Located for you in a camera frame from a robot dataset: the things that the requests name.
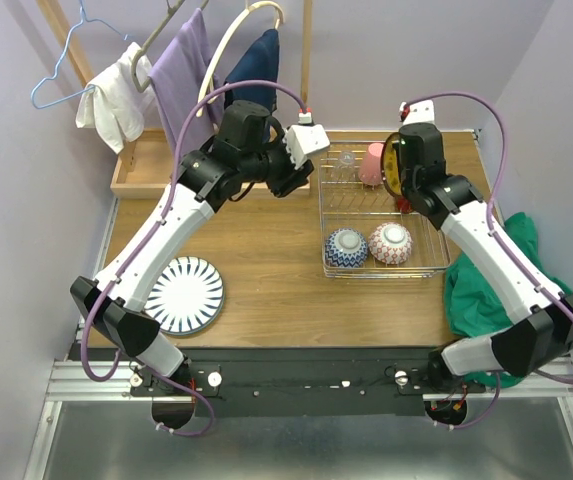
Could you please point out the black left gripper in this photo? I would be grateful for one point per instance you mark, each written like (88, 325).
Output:
(288, 180)

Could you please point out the yellow patterned plate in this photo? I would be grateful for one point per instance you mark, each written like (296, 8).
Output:
(389, 163)

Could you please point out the pink cup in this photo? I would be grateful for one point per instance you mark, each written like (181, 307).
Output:
(369, 172)

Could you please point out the clear drinking glass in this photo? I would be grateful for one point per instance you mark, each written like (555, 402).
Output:
(344, 168)

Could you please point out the red white patterned bowl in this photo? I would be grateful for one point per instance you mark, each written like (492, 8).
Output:
(390, 243)

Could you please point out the blue white patterned bowl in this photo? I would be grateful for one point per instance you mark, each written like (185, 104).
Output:
(345, 248)

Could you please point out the red floral plate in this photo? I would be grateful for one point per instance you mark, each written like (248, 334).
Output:
(403, 205)

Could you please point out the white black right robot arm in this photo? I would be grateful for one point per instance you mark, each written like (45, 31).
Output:
(439, 194)

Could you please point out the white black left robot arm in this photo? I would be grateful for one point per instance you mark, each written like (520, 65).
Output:
(249, 147)

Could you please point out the wooden clothes rack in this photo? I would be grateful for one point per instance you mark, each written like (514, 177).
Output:
(143, 166)

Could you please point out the cream wooden hanger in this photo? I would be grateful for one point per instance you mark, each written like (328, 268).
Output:
(207, 84)

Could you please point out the navy blue cloth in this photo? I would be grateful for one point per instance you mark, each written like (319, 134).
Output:
(259, 62)

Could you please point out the purple cloth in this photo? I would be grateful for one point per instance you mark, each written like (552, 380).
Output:
(176, 79)

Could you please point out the white blue striped plate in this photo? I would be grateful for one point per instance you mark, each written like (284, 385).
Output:
(187, 297)

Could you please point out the green cloth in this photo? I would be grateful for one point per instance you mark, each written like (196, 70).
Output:
(471, 295)

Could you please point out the white cloth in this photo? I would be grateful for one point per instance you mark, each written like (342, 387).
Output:
(114, 107)

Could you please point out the grey hanger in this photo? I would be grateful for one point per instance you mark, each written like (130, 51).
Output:
(151, 47)

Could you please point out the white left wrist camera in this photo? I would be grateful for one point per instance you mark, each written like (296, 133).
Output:
(305, 139)

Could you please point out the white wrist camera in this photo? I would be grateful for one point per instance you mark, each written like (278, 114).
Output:
(419, 112)
(305, 139)

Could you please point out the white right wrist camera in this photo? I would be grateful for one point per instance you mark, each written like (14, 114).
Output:
(419, 112)

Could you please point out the metal wire dish rack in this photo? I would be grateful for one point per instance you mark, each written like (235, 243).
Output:
(346, 202)

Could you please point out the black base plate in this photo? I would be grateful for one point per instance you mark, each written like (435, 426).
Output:
(324, 381)

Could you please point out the aluminium rail frame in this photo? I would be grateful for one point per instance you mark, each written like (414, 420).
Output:
(269, 253)

